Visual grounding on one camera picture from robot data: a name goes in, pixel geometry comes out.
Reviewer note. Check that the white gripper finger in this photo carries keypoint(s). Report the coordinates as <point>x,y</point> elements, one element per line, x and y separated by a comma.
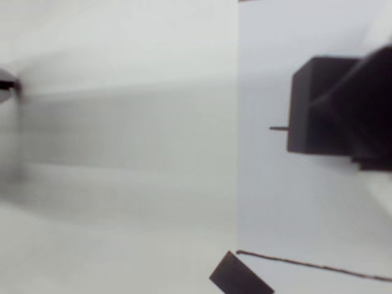
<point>364,107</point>
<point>376,163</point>

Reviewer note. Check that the neighbour gripper finger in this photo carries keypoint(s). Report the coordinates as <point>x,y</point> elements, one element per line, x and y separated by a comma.
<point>7,78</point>
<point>6,93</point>

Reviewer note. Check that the black cube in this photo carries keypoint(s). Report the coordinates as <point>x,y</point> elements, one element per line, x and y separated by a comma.
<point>301,107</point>

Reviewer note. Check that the white paper sheet with markings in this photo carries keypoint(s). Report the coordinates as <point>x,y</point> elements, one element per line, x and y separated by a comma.
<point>306,214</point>

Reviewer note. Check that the black tape piece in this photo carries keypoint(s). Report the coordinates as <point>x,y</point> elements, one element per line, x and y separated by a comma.
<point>240,275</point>

